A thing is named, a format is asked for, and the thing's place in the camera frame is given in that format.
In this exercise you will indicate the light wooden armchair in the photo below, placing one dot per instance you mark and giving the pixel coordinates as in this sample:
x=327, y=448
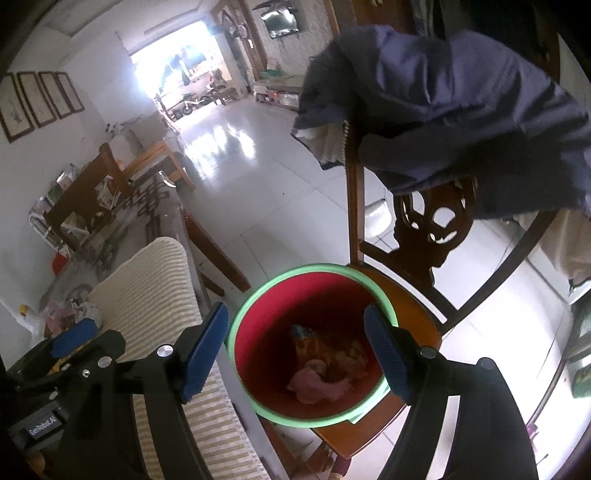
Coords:
x=147, y=138

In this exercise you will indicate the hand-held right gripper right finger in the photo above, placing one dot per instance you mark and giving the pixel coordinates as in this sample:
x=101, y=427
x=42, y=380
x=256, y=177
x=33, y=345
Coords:
x=388, y=355

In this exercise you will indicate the red plastic bag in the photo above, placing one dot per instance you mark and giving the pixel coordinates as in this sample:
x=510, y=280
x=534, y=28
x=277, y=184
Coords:
x=61, y=264

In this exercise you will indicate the navy blue jacket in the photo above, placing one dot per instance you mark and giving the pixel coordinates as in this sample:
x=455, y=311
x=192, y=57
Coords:
x=461, y=101

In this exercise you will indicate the grey patterned tablecloth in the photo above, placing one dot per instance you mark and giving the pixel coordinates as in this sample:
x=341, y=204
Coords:
x=134, y=217

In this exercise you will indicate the red bin with green rim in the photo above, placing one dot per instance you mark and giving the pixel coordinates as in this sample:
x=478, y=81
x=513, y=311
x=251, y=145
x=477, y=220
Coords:
x=277, y=323

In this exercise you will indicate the cream striped cloth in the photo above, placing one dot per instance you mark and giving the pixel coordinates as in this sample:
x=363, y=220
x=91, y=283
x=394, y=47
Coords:
x=152, y=286

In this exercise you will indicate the crumpled white paper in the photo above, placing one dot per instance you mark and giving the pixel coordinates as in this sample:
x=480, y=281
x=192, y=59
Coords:
x=85, y=311

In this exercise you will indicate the white metal rack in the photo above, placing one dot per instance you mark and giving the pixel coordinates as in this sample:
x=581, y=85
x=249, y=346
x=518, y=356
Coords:
x=44, y=221

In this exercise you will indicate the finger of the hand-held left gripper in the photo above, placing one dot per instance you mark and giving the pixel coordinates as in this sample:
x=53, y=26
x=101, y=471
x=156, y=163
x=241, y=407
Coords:
x=74, y=339

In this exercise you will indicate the beige hanging cloth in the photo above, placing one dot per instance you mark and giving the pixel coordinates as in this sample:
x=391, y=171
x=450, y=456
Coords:
x=563, y=244

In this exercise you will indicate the wooden table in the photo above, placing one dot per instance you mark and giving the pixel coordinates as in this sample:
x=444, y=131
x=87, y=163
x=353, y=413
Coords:
x=217, y=258

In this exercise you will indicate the small yellow object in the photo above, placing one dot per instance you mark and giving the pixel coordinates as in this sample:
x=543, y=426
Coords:
x=24, y=310

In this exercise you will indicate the framed wall picture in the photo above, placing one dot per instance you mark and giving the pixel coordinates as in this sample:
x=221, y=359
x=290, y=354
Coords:
x=56, y=94
x=70, y=92
x=14, y=108
x=38, y=99

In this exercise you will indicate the carved wooden chair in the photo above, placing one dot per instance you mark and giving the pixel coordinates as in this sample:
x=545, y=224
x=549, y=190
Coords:
x=415, y=240

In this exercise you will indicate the parked scooter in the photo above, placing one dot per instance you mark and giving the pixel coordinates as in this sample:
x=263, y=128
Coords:
x=196, y=104

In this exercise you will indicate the pink cloth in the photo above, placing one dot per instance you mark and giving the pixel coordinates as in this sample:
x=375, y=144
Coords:
x=57, y=318

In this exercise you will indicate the pink crumpled tissue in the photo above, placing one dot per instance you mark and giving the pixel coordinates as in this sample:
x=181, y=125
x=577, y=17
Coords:
x=318, y=387

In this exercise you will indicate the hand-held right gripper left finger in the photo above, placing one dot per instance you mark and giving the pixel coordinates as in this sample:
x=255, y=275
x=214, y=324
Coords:
x=203, y=360

